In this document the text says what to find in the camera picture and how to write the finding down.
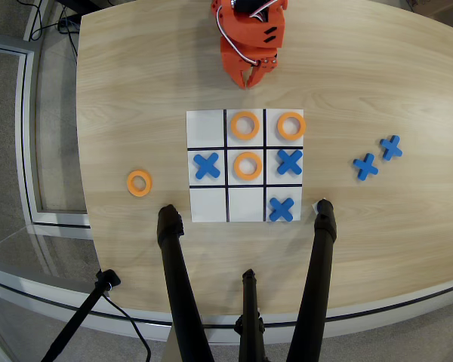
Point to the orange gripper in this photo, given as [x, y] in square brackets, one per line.
[237, 65]

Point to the white tic-tac-toe grid sheet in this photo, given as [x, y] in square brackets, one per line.
[207, 128]

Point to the blue foam cross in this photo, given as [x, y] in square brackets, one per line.
[207, 166]
[366, 166]
[391, 148]
[281, 209]
[289, 162]

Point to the small white tape piece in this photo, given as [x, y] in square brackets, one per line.
[314, 207]

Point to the short black tripod leg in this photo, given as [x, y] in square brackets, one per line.
[250, 301]

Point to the thin black stand pole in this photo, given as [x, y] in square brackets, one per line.
[79, 316]

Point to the grey metal floor frame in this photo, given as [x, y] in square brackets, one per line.
[24, 132]

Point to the black camera tripod legs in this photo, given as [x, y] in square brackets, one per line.
[362, 315]

